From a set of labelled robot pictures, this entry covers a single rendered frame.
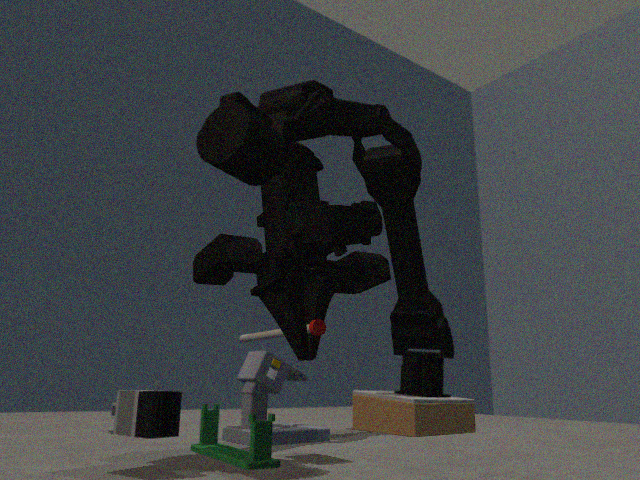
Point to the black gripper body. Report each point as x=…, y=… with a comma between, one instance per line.
x=216, y=262

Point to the grey tapered pin with red cap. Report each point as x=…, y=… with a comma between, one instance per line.
x=316, y=327

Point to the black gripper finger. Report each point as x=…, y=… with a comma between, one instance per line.
x=317, y=297
x=282, y=294

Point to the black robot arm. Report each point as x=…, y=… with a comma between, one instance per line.
x=258, y=146

